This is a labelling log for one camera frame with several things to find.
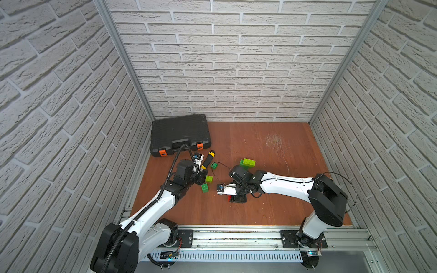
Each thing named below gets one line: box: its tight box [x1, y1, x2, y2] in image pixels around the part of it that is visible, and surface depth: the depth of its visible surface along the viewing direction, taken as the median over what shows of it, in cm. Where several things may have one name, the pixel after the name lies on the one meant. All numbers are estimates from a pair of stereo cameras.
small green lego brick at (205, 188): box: [200, 183, 209, 194], surface depth 87 cm
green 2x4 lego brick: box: [239, 159, 251, 172], surface depth 89 cm
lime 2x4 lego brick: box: [205, 175, 214, 183], surface depth 92 cm
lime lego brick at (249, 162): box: [242, 158, 257, 168], surface depth 89 cm
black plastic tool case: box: [150, 113, 212, 157], surface depth 108 cm
